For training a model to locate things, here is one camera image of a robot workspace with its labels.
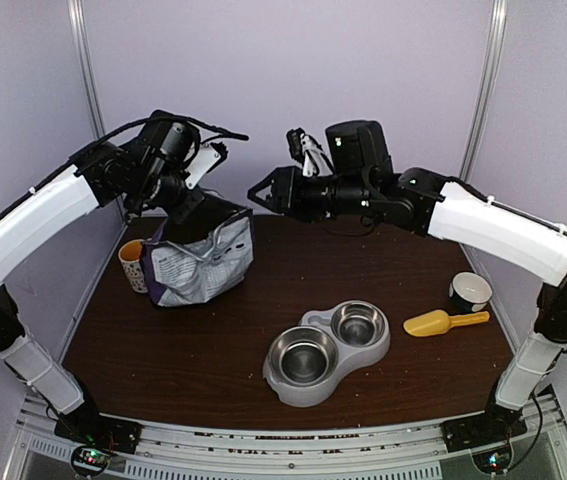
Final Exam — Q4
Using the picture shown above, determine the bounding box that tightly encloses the front aluminium rail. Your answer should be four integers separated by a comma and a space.
0, 393, 567, 479

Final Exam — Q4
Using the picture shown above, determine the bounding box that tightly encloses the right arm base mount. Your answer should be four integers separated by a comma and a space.
441, 414, 528, 477

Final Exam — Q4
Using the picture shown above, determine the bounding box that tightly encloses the left aluminium frame post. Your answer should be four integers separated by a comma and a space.
67, 0, 105, 138

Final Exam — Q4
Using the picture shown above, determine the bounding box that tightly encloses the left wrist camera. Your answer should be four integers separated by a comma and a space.
202, 142, 229, 169

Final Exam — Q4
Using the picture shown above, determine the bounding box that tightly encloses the steel bowl far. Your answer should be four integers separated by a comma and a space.
330, 301, 388, 347

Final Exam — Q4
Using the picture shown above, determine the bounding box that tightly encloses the purple pet food bag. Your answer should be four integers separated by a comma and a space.
140, 193, 254, 308

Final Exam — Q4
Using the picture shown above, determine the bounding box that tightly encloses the grey double bowl feeder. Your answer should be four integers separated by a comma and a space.
262, 300, 391, 408

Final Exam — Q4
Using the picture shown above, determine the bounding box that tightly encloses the steel bowl near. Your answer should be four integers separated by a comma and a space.
265, 326, 338, 387

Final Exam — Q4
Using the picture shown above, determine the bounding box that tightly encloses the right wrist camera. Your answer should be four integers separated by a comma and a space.
286, 128, 306, 164

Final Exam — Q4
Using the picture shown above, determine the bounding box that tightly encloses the left black braided cable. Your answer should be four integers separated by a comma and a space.
0, 112, 250, 251

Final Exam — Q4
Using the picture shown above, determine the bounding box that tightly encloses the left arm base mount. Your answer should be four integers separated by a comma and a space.
54, 417, 142, 479

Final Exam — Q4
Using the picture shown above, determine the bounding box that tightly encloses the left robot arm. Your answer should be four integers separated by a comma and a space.
0, 110, 206, 444

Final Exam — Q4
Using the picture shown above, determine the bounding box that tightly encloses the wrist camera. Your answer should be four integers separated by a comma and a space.
202, 142, 229, 169
286, 128, 306, 164

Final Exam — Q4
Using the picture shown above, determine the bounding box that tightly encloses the patterned mug orange inside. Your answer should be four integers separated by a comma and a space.
117, 239, 148, 294

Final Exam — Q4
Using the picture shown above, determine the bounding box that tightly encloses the dark blue dotted bowl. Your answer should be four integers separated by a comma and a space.
448, 272, 493, 313

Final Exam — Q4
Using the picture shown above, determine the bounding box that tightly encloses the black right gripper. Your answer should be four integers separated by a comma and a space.
248, 165, 374, 222

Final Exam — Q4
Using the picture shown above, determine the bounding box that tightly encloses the yellow plastic scoop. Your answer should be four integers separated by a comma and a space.
403, 310, 490, 338

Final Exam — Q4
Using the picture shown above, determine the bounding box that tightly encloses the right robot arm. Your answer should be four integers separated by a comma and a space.
247, 120, 567, 442

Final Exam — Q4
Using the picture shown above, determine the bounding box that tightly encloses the steel bowl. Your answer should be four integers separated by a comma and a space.
330, 301, 388, 347
265, 326, 338, 387

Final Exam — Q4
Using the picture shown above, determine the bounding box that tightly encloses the aluminium frame post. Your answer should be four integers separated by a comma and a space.
67, 0, 105, 138
459, 0, 509, 181

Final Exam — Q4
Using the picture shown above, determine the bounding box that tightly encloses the right aluminium frame post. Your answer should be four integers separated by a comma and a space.
459, 0, 509, 181

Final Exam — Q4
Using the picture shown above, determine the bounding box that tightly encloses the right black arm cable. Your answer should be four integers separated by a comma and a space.
482, 197, 567, 261

